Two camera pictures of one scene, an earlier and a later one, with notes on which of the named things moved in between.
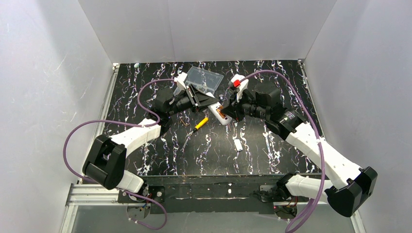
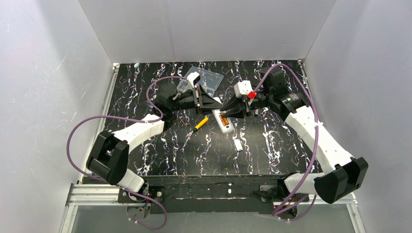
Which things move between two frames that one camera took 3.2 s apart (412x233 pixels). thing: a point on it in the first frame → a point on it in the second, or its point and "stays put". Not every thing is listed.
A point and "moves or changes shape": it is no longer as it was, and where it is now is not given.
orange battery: [220, 113] moves or changes shape
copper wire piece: [184, 123] stays put
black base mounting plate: [212, 194] stays put
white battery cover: [238, 144] stays put
